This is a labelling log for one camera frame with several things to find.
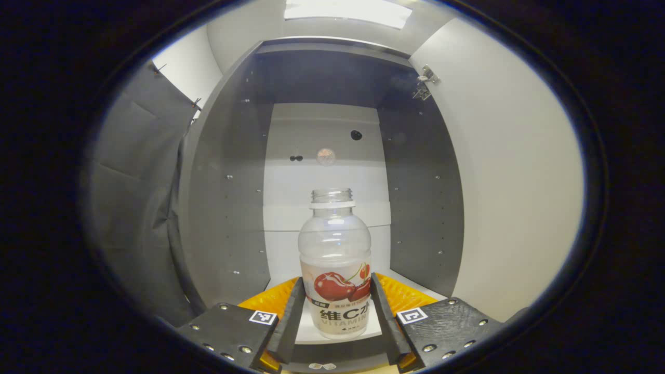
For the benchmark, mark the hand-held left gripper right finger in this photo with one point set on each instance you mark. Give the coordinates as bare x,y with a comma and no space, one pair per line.
387,332

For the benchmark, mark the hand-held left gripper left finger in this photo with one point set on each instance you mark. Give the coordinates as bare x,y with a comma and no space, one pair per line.
291,327

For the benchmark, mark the clear bottle cherry label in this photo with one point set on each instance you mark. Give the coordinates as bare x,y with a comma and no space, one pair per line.
335,244

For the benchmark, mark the dark grey cabinet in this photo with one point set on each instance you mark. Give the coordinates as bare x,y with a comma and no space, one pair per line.
223,208

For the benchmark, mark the grey cabinet door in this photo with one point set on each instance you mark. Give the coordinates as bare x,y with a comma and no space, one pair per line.
519,197

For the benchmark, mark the metal door hinge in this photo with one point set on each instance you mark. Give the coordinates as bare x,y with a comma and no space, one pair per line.
426,83

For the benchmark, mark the black backdrop cloth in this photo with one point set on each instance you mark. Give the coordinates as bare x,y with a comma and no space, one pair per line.
135,208

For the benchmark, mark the large ceiling light panel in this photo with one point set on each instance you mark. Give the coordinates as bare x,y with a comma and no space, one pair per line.
348,11

